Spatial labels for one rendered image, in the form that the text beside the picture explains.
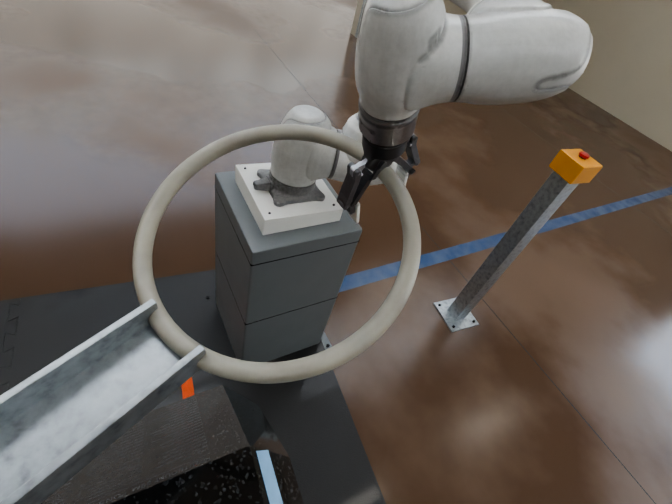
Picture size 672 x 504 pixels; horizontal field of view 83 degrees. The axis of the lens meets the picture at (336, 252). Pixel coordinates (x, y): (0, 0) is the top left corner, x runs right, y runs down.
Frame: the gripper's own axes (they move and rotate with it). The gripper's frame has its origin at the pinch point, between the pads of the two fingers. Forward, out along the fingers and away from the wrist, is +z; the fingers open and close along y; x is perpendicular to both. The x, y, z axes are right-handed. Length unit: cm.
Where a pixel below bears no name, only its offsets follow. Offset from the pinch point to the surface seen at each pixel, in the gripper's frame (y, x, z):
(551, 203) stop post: -87, 12, 66
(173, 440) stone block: 62, 12, 23
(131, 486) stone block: 67, 16, 12
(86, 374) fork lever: 56, 5, -12
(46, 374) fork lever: 58, 4, -17
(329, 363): 27.6, 23.0, -10.3
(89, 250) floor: 89, -113, 105
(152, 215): 38.4, -15.5, -10.3
